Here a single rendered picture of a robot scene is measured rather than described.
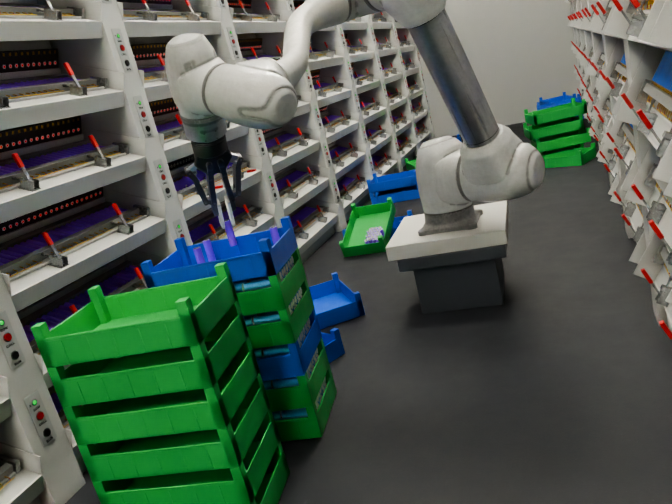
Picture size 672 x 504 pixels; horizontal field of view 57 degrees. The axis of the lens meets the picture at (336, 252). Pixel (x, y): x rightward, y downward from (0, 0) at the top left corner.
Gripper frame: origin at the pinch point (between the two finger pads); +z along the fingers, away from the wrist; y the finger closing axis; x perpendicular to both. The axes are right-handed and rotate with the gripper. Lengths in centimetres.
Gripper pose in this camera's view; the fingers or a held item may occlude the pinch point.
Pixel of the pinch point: (224, 212)
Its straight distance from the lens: 148.6
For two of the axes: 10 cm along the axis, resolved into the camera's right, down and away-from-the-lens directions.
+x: -4.0, -5.6, 7.3
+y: 9.2, -3.0, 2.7
